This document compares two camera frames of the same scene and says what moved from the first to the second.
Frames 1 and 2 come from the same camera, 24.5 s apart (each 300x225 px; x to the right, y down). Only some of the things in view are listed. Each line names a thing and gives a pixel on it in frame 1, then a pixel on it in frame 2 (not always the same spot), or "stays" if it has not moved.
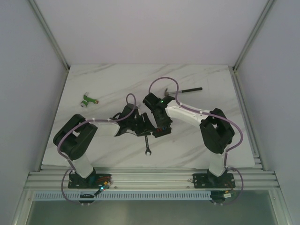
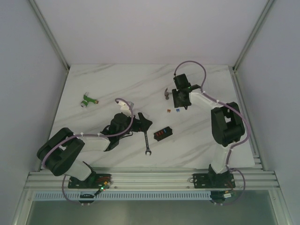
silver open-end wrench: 147,150 stays
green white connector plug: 84,103 stays
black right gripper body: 162,121 -> 177,101
